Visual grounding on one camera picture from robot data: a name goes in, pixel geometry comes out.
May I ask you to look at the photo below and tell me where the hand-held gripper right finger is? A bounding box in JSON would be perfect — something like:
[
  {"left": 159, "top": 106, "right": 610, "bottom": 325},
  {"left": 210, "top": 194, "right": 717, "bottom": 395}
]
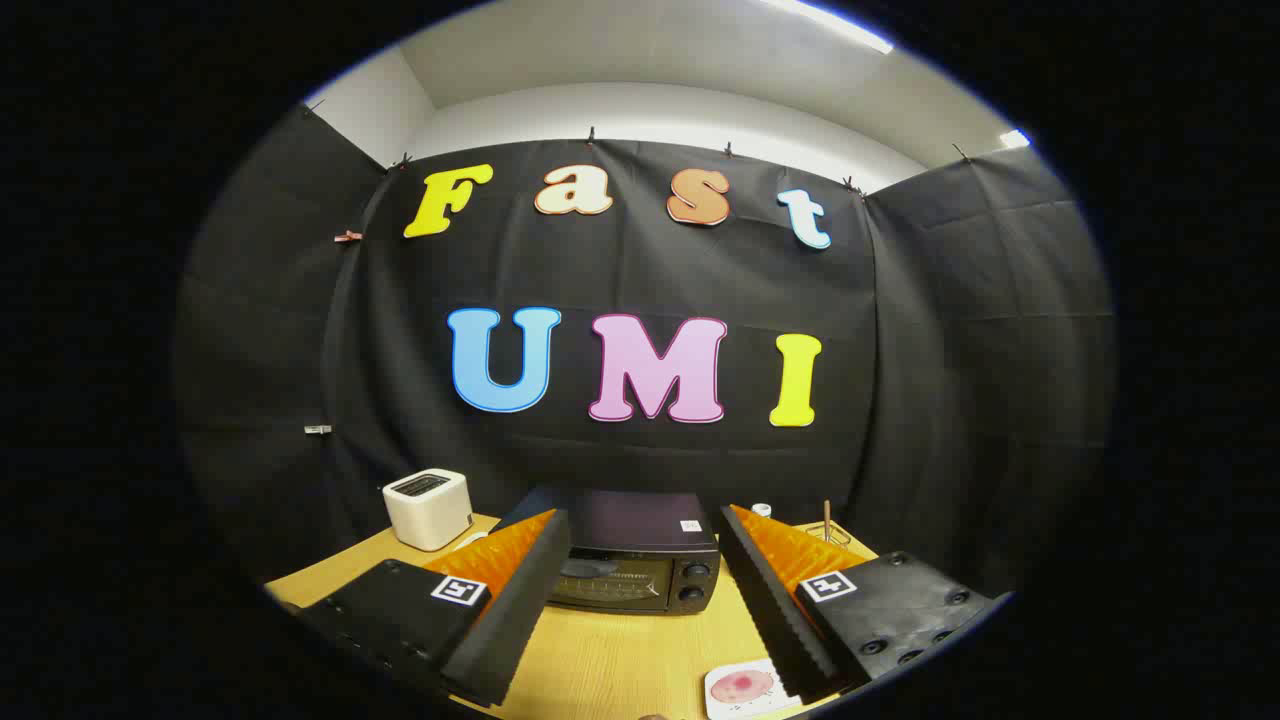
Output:
[{"left": 718, "top": 504, "right": 1003, "bottom": 705}]

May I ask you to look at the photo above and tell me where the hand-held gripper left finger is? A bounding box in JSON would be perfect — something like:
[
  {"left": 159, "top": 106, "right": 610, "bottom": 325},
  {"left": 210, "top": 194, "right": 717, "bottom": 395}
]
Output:
[{"left": 296, "top": 508, "right": 572, "bottom": 709}]

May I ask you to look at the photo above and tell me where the pink ham slice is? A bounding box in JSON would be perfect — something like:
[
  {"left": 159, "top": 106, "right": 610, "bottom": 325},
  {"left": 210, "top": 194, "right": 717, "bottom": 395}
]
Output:
[{"left": 712, "top": 669, "right": 777, "bottom": 704}]

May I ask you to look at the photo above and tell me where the white square plate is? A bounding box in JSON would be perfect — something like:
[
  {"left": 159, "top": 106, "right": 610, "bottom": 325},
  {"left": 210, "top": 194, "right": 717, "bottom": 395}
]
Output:
[{"left": 704, "top": 657, "right": 802, "bottom": 720}]

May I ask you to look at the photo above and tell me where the black toaster oven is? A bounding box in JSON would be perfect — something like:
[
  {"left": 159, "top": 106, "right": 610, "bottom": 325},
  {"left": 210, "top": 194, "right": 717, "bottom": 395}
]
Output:
[{"left": 490, "top": 487, "right": 722, "bottom": 615}]

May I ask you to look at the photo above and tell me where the white pop-up toaster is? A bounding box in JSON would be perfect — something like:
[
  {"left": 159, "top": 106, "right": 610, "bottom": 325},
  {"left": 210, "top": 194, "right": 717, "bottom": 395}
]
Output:
[{"left": 382, "top": 468, "right": 475, "bottom": 553}]

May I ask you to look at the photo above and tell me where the metal wire holder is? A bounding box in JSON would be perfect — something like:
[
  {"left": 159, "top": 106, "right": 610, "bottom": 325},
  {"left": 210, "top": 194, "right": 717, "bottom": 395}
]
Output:
[{"left": 798, "top": 518, "right": 857, "bottom": 550}]

